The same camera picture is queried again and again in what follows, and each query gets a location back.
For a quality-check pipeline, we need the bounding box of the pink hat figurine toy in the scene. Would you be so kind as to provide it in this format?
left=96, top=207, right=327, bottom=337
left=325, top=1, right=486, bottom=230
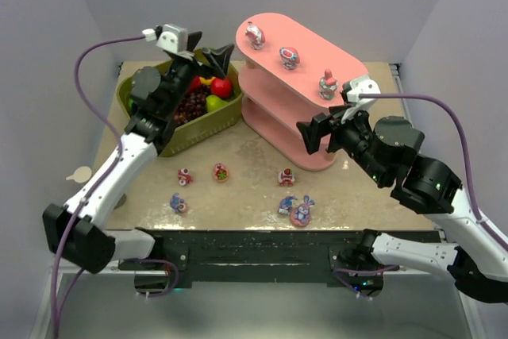
left=319, top=69, right=338, bottom=100

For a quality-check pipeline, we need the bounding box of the pink white figurine toy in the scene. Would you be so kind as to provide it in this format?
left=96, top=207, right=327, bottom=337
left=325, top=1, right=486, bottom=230
left=244, top=21, right=266, bottom=50

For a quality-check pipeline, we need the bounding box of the pink oval figurine toy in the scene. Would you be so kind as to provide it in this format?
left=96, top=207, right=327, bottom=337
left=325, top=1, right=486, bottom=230
left=279, top=47, right=300, bottom=70

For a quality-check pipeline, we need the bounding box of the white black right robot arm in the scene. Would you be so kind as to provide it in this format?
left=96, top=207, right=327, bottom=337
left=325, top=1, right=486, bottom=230
left=296, top=106, right=507, bottom=303

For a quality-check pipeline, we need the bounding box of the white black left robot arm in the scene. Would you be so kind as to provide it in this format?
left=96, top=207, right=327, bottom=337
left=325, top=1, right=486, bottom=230
left=43, top=29, right=234, bottom=274

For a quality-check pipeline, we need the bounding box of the pink three-tier shelf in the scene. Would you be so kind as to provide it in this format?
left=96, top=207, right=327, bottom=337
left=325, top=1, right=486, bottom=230
left=236, top=13, right=368, bottom=171

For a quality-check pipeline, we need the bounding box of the red dragon fruit toy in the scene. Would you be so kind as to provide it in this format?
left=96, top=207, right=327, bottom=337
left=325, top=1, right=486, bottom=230
left=187, top=76, right=202, bottom=94

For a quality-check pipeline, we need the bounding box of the orange fruit toy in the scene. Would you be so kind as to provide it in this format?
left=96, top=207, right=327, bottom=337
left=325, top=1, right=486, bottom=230
left=199, top=77, right=215, bottom=86

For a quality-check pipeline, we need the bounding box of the red apple toy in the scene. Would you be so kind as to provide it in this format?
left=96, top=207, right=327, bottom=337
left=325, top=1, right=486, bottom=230
left=210, top=78, right=233, bottom=99

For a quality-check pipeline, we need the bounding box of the purple grape bunch toy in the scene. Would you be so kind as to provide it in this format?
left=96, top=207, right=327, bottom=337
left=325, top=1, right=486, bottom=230
left=174, top=85, right=211, bottom=126

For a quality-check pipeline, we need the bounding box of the green pear toy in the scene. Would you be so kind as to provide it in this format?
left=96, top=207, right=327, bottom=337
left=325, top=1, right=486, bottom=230
left=206, top=94, right=228, bottom=113

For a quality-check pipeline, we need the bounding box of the red bear figurine toy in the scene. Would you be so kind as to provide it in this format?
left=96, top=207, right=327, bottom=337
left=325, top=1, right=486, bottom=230
left=278, top=168, right=295, bottom=187

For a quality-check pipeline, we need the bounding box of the olive green plastic basket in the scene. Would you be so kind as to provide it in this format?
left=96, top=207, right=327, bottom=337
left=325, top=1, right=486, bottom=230
left=116, top=48, right=243, bottom=157

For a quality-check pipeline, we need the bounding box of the blue purple bunny toy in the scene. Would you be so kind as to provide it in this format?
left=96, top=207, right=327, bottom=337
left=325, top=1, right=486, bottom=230
left=278, top=195, right=298, bottom=215

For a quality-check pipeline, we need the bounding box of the purple bunny pink disc toy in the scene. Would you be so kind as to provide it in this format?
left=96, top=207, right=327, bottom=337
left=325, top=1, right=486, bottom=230
left=290, top=195, right=315, bottom=228

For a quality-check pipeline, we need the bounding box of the red white figurine toy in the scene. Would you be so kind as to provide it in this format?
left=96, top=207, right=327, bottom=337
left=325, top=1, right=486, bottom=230
left=177, top=168, right=193, bottom=187

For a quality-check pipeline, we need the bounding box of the pink egg strawberry toy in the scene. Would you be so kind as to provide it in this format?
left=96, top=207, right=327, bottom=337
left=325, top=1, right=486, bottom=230
left=213, top=163, right=229, bottom=183

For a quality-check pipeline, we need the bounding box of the purple elephant figurine toy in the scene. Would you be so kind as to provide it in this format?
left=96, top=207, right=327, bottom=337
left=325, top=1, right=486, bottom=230
left=170, top=193, right=188, bottom=214

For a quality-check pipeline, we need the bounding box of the green soap pump bottle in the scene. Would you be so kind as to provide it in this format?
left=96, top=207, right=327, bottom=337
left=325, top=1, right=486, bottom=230
left=66, top=166, right=92, bottom=184

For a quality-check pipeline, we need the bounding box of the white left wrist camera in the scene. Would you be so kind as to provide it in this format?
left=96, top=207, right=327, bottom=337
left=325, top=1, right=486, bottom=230
left=142, top=24, right=189, bottom=54

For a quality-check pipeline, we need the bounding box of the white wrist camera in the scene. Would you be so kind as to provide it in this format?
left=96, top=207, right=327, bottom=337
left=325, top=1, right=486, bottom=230
left=142, top=24, right=189, bottom=54
left=341, top=75, right=381, bottom=124

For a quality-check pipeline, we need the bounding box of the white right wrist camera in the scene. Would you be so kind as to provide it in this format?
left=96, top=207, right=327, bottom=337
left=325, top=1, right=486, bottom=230
left=341, top=75, right=381, bottom=124

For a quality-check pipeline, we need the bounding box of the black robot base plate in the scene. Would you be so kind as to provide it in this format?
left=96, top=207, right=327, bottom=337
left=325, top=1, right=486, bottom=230
left=114, top=229, right=445, bottom=291

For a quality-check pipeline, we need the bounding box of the aluminium frame rail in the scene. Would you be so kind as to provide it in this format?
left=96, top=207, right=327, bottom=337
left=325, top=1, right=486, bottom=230
left=390, top=64, right=487, bottom=338

